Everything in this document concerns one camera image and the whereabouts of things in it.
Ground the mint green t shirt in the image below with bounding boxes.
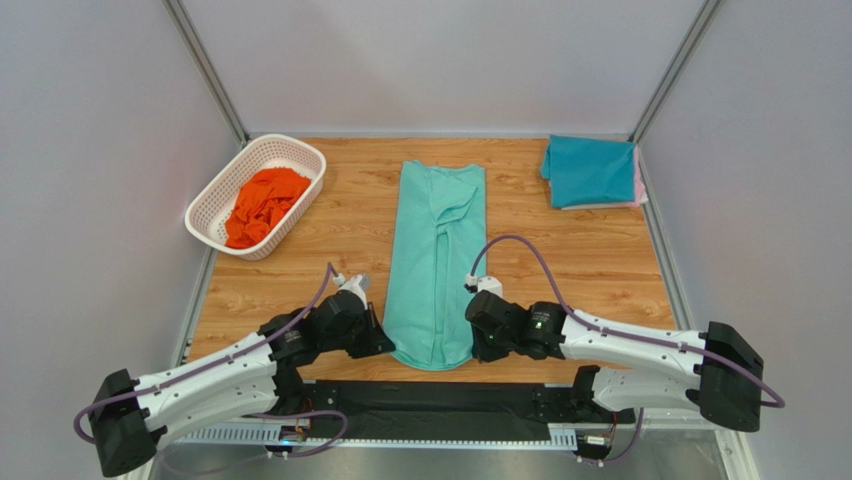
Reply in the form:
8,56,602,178
382,160,487,371

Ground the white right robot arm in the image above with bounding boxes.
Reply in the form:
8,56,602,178
465,291,765,432

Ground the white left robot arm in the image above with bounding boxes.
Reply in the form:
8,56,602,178
82,290,395,478

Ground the black base cloth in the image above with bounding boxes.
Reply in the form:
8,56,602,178
303,381,579,441

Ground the orange t shirt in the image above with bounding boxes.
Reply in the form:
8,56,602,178
225,167,311,250

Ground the white plastic laundry basket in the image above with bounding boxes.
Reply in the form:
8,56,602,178
185,134,327,261

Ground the folded teal t shirt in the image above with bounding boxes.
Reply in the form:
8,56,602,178
540,135,637,210

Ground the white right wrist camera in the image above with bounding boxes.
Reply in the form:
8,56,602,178
464,273,504,298

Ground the left aluminium corner post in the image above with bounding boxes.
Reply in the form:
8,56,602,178
162,0,250,147

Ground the aluminium corner post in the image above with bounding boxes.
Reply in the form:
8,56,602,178
162,0,250,147
629,0,725,143

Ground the right aluminium corner post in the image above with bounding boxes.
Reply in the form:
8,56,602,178
629,0,725,143

